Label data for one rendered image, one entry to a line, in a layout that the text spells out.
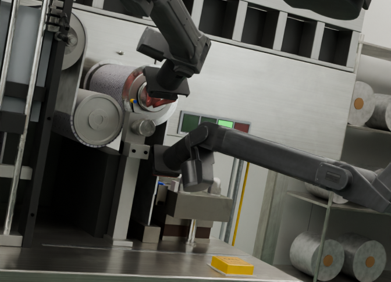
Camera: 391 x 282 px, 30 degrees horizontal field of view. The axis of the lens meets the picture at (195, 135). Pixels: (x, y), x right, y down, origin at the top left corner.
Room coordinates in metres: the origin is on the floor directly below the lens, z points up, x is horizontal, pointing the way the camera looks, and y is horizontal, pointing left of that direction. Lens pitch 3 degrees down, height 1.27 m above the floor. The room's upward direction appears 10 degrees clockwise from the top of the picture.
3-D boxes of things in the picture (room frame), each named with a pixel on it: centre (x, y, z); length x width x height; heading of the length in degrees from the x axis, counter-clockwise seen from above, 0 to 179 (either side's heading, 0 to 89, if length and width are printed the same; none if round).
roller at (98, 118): (1.78, 0.29, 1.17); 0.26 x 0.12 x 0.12; 30
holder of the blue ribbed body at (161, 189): (1.88, 0.11, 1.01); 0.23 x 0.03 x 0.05; 30
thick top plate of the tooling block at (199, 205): (1.96, 0.05, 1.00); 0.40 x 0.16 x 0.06; 30
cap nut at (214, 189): (1.84, -0.07, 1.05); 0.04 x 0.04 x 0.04
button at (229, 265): (1.61, -0.13, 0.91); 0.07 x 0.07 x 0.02; 30
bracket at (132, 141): (1.68, 0.13, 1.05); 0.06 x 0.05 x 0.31; 30
